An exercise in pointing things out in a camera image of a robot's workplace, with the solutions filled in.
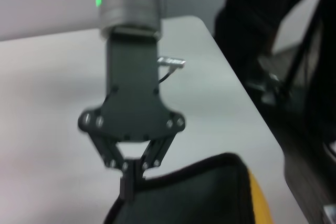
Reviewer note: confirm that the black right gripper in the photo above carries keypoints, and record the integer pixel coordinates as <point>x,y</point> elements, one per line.
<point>131,90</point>

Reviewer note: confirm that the black stand frame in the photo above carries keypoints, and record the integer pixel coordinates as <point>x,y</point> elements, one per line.
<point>309,142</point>

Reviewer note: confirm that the person in dark clothes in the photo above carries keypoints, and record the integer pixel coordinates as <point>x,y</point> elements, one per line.
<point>249,11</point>

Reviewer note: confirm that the yellow grey towel black trim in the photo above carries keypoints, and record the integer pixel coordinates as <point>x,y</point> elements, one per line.
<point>197,197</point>

